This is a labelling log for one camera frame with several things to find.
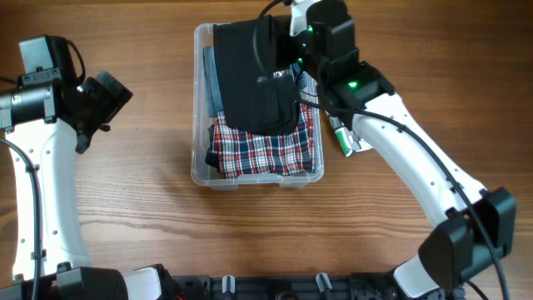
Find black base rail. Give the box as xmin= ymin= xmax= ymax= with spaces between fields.
xmin=166 ymin=266 xmax=467 ymax=300

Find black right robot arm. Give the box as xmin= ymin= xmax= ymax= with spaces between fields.
xmin=276 ymin=1 xmax=516 ymax=299

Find white printed t-shirt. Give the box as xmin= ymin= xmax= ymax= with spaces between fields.
xmin=328 ymin=115 xmax=372 ymax=157

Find blue jeans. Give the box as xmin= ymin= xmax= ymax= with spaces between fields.
xmin=203 ymin=47 xmax=307 ymax=118

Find red plaid shirt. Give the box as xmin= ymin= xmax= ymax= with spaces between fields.
xmin=205 ymin=105 xmax=316 ymax=179

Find black garment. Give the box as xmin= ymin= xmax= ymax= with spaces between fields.
xmin=213 ymin=17 xmax=300 ymax=136

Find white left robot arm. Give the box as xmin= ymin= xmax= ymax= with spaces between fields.
xmin=1 ymin=70 xmax=185 ymax=299

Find clear plastic storage bin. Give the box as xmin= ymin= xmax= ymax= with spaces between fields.
xmin=191 ymin=23 xmax=325 ymax=190

